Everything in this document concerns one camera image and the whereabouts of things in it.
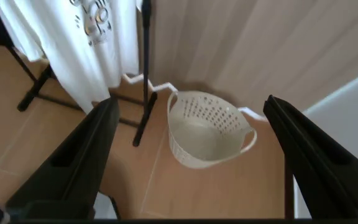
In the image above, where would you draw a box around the black clothes rack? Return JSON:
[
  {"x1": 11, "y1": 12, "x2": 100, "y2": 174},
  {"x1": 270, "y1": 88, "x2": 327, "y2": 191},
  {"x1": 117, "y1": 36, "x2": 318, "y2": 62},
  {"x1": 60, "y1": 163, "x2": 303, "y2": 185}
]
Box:
[{"x1": 4, "y1": 0, "x2": 159, "y2": 148}]

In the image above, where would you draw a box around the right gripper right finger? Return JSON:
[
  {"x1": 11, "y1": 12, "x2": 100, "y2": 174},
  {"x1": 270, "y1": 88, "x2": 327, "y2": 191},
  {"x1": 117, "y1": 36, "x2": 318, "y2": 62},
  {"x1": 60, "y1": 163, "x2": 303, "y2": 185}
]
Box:
[{"x1": 262, "y1": 94, "x2": 358, "y2": 219}]

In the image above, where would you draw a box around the white garment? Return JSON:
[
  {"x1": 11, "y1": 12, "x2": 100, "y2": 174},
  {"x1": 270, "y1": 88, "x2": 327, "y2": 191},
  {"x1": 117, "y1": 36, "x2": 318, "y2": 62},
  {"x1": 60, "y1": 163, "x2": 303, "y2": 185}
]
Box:
[{"x1": 0, "y1": 0, "x2": 140, "y2": 115}]

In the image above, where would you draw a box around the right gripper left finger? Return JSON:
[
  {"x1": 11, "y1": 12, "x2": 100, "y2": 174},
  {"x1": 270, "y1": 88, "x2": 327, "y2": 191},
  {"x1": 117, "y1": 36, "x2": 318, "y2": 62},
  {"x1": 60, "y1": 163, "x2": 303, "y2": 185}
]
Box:
[{"x1": 4, "y1": 95, "x2": 121, "y2": 220}]

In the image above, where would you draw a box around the white laundry basket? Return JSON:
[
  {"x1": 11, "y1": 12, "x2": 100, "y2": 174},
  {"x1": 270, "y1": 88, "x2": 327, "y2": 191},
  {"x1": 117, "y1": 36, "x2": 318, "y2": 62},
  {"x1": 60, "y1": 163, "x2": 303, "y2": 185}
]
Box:
[{"x1": 166, "y1": 90, "x2": 259, "y2": 170}]

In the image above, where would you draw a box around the beige curtain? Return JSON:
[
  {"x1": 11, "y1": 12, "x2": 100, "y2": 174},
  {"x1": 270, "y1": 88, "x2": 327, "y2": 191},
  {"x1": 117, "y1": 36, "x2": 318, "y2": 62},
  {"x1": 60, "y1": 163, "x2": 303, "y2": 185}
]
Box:
[{"x1": 136, "y1": 0, "x2": 358, "y2": 113}]

